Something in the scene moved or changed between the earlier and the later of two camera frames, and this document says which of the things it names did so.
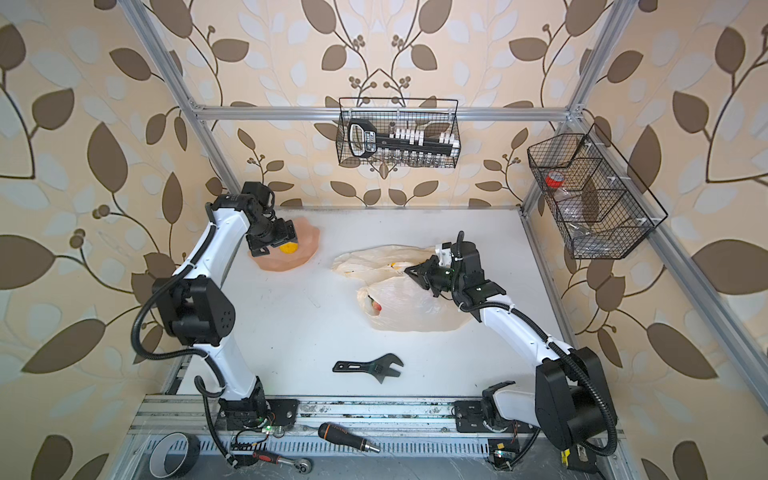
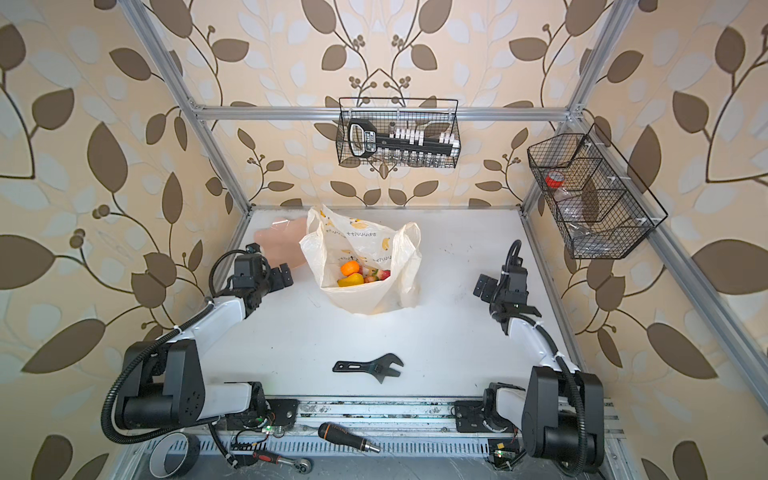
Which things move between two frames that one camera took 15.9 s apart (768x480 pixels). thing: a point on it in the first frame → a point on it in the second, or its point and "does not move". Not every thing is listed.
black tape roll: [173, 454] does not move
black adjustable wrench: [379, 366] does not move
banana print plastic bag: [378, 271] → [333, 239]
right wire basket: [601, 206] does not move
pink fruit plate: [308, 236] does not move
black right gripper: [425, 277] → [492, 284]
